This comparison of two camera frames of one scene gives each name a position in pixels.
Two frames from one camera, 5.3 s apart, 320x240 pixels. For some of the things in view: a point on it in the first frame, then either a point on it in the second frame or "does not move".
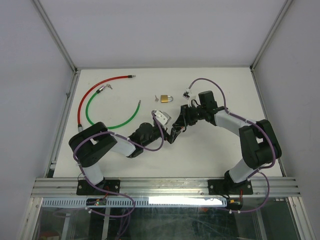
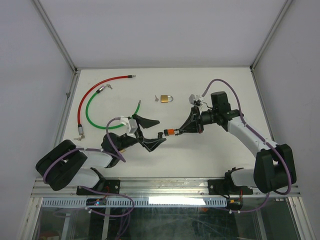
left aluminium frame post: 52,30 does not move
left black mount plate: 84,188 does not move
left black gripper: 171,137 to 149,144
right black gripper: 184,118 to 194,123
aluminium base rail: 163,187 does not move
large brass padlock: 166,98 does not move
